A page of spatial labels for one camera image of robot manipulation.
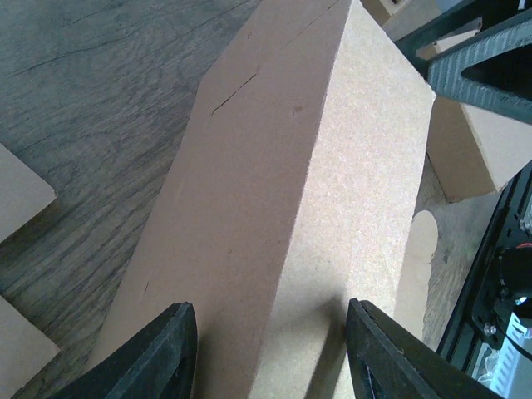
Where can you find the folded boxes lower stack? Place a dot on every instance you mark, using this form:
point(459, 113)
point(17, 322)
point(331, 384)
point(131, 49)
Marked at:
point(398, 18)

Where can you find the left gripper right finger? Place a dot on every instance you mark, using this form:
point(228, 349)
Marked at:
point(386, 361)

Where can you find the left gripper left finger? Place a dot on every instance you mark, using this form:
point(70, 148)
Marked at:
point(157, 362)

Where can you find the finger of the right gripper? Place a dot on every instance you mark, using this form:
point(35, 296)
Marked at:
point(491, 71)
point(491, 13)

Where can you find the folded box near right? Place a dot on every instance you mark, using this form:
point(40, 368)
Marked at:
point(475, 152)

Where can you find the light blue cable duct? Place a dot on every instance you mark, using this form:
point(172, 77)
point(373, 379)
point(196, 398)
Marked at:
point(506, 372)

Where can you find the flat cardboard sheet stack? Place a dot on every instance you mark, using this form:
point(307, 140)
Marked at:
point(25, 350)

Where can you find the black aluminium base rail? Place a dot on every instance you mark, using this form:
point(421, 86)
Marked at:
point(499, 282)

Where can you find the cardboard box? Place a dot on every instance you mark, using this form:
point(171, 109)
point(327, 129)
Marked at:
point(292, 192)

